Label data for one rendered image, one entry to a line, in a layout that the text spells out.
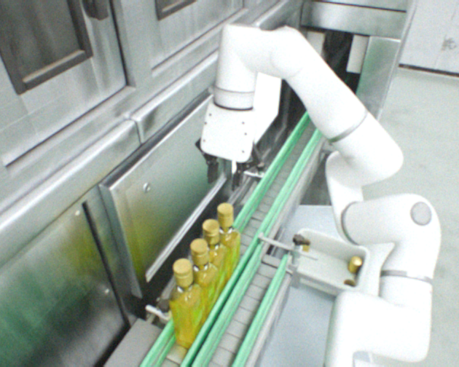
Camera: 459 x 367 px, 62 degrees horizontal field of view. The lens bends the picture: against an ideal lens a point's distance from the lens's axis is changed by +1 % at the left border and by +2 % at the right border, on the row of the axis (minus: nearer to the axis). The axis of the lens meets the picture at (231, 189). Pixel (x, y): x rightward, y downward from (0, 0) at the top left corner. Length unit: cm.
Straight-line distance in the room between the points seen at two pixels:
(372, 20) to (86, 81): 115
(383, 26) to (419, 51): 295
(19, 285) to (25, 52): 34
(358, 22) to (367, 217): 98
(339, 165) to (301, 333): 55
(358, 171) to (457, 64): 386
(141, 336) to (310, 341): 45
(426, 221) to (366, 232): 10
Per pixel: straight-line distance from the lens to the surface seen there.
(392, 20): 156
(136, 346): 99
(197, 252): 76
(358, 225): 74
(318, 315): 118
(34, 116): 60
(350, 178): 76
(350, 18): 158
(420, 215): 71
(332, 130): 69
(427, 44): 449
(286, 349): 111
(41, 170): 60
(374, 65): 162
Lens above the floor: 175
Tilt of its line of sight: 42 degrees down
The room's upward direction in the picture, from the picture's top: straight up
